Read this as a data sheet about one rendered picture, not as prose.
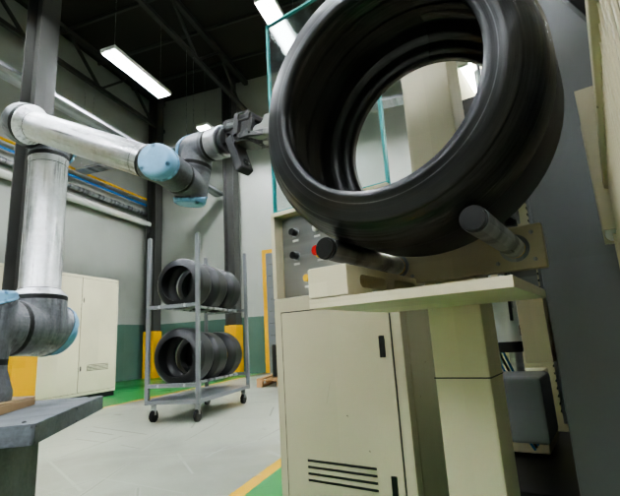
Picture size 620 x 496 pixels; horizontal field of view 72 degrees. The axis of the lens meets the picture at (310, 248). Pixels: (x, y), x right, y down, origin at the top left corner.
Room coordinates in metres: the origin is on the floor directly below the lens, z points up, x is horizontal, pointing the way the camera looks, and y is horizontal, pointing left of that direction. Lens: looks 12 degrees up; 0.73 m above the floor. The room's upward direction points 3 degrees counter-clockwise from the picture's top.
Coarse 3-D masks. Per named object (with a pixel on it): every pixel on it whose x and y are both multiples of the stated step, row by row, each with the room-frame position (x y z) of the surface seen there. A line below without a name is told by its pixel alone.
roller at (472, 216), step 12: (468, 216) 0.65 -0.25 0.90; (480, 216) 0.64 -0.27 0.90; (492, 216) 0.68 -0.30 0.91; (468, 228) 0.66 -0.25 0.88; (480, 228) 0.65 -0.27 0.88; (492, 228) 0.68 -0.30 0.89; (504, 228) 0.74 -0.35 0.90; (492, 240) 0.73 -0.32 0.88; (504, 240) 0.76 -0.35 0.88; (516, 240) 0.83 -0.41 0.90; (504, 252) 0.85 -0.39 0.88; (516, 252) 0.88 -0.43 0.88
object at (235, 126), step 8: (240, 112) 1.01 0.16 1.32; (248, 112) 1.00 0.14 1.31; (232, 120) 1.05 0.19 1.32; (240, 120) 1.03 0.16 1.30; (248, 120) 1.01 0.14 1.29; (256, 120) 1.02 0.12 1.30; (224, 128) 1.07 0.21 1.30; (232, 128) 1.06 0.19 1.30; (240, 128) 1.03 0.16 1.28; (248, 128) 1.01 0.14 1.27; (224, 136) 1.07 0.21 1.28; (224, 144) 1.08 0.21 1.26; (240, 144) 1.04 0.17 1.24; (248, 144) 1.04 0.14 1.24; (256, 144) 1.03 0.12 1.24; (224, 152) 1.09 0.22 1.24
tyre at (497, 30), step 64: (384, 0) 0.81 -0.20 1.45; (448, 0) 0.79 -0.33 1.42; (512, 0) 0.58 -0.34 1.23; (320, 64) 0.92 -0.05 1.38; (384, 64) 0.98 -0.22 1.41; (512, 64) 0.58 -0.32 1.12; (320, 128) 1.04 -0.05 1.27; (512, 128) 0.61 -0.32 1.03; (320, 192) 0.78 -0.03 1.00; (384, 192) 0.70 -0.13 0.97; (448, 192) 0.66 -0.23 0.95; (512, 192) 0.71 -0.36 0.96
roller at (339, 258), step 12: (324, 240) 0.81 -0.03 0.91; (336, 240) 0.81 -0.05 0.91; (324, 252) 0.81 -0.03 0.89; (336, 252) 0.81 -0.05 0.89; (348, 252) 0.84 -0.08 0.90; (360, 252) 0.88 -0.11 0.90; (372, 252) 0.94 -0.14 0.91; (360, 264) 0.90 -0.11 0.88; (372, 264) 0.94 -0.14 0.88; (384, 264) 0.98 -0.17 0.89; (396, 264) 1.03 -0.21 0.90
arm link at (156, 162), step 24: (0, 120) 1.11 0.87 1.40; (24, 120) 1.09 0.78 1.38; (48, 120) 1.07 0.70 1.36; (24, 144) 1.19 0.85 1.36; (48, 144) 1.10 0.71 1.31; (72, 144) 1.05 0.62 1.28; (96, 144) 1.03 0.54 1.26; (120, 144) 1.01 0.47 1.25; (144, 144) 1.02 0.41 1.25; (120, 168) 1.04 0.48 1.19; (144, 168) 0.97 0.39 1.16; (168, 168) 0.97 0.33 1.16; (192, 168) 1.07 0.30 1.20
